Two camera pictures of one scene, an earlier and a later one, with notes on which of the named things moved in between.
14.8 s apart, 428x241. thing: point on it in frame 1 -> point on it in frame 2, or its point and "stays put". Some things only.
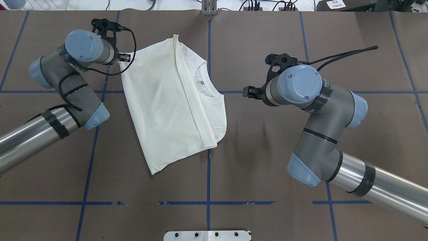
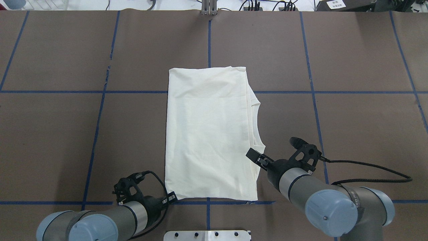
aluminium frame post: [209, 7] stays put
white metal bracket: [207, 235] stays put
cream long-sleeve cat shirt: [173, 108] -> [211, 127]
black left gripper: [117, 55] -> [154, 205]
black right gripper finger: [251, 92] -> [262, 159]
